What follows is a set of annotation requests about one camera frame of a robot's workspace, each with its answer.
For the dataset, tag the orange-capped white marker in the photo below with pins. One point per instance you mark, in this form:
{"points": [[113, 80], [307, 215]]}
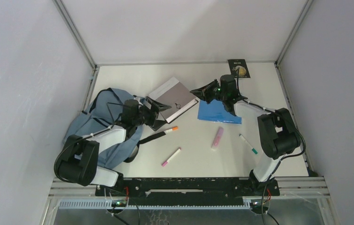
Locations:
{"points": [[171, 129]]}

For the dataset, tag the pink highlighter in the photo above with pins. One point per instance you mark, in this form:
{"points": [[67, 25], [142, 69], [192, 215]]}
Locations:
{"points": [[217, 139]]}

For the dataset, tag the green-capped white marker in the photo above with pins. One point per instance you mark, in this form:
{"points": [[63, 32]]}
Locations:
{"points": [[250, 146]]}

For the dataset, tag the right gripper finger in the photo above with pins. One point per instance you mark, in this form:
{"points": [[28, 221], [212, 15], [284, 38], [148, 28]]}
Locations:
{"points": [[208, 90], [208, 97]]}

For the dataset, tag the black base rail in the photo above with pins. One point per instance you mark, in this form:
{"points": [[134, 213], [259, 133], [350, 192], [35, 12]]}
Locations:
{"points": [[191, 191]]}

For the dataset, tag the grey and white book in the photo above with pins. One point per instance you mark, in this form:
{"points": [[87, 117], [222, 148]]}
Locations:
{"points": [[177, 96]]}

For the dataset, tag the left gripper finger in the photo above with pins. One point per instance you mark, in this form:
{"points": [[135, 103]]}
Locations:
{"points": [[156, 106], [157, 124]]}

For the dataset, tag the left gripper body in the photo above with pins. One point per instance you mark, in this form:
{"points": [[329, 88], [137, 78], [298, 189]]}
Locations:
{"points": [[140, 119]]}

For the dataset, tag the white cable duct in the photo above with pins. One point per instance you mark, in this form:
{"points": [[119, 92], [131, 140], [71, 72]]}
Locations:
{"points": [[120, 205]]}

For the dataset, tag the black card with gold emblem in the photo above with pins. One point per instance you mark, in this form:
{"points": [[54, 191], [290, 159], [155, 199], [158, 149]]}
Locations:
{"points": [[238, 67]]}

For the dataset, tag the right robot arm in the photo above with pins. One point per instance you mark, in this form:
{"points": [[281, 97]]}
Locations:
{"points": [[279, 137]]}

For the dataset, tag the pink-capped white marker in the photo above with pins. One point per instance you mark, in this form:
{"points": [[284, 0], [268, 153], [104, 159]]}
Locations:
{"points": [[171, 157]]}

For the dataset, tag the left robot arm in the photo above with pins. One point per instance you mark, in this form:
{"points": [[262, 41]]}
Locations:
{"points": [[78, 161]]}

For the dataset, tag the blue binder folder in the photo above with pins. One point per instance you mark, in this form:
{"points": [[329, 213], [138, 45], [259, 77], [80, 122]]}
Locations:
{"points": [[215, 112]]}

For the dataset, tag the blue-grey backpack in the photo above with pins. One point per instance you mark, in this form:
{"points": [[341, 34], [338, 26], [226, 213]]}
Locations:
{"points": [[100, 114]]}

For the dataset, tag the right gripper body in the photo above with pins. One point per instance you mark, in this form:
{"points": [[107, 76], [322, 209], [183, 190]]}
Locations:
{"points": [[222, 95]]}

